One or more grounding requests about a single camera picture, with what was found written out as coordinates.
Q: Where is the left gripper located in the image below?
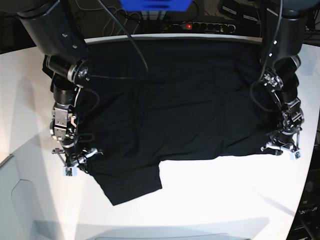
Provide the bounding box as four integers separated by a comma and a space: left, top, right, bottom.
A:
260, 129, 301, 156

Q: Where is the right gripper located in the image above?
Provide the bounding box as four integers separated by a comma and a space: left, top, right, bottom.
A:
51, 147, 103, 173

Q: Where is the black T-shirt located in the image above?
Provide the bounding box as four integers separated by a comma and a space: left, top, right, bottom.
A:
76, 39, 279, 205

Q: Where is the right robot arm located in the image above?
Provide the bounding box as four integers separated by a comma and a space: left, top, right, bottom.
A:
14, 0, 98, 177

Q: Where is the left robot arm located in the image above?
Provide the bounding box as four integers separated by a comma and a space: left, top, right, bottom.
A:
249, 0, 308, 160

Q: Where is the black box with OpenArm label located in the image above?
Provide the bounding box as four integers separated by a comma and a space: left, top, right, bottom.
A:
289, 167, 320, 240

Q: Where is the black power adapter brick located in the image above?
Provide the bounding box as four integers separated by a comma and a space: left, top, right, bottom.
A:
217, 0, 261, 24

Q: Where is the blue box overhead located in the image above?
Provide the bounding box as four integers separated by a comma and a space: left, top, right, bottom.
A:
119, 0, 193, 12

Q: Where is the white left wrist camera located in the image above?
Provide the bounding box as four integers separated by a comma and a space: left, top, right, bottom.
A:
290, 149, 302, 161

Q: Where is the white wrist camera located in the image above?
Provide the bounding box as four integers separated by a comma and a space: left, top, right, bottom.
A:
63, 166, 77, 177
290, 149, 302, 161

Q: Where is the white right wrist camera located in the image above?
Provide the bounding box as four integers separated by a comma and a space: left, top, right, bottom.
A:
63, 166, 77, 177

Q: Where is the white power strip red switch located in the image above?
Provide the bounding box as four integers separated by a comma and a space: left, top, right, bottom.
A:
167, 22, 237, 35

